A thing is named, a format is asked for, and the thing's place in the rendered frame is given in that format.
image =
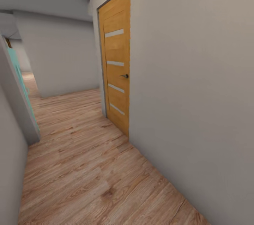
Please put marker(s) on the door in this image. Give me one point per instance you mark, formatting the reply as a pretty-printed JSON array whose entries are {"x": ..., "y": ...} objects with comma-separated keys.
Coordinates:
[{"x": 114, "y": 20}]

